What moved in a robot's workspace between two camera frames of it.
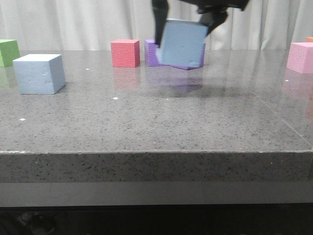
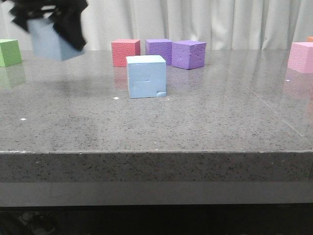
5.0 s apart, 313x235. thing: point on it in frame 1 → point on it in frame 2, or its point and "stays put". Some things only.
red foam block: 125,53 stays put
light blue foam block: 40,74 → 48,43
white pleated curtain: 90,25 stays put
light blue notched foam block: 183,43 → 147,76
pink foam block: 300,58 stays put
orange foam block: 309,39 stays put
